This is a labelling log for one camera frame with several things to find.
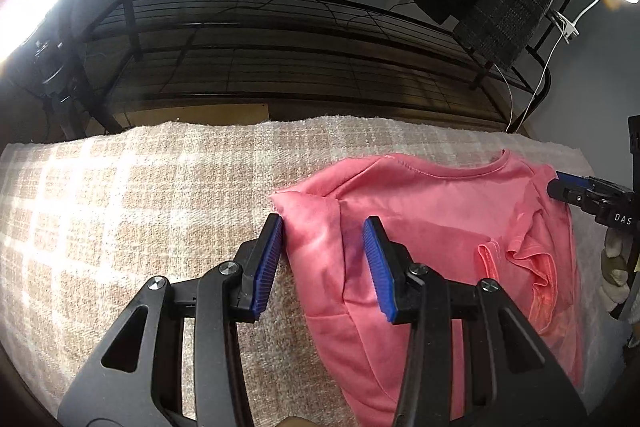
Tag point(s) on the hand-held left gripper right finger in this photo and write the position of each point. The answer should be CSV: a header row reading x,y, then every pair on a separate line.
x,y
377,262

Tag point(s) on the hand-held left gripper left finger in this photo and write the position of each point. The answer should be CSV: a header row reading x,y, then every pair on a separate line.
x,y
267,262

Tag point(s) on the person's right hand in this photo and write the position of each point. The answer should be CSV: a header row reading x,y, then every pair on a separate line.
x,y
616,272

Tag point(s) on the beige checked blanket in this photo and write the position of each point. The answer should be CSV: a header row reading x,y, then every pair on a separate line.
x,y
125,207

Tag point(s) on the pink t-shirt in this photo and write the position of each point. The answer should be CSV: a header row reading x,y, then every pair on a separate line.
x,y
425,207

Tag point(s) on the black metal clothes rack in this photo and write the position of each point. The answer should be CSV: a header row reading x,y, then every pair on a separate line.
x,y
300,72

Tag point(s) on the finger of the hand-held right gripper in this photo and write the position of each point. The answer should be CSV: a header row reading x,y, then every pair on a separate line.
x,y
575,180
572,198

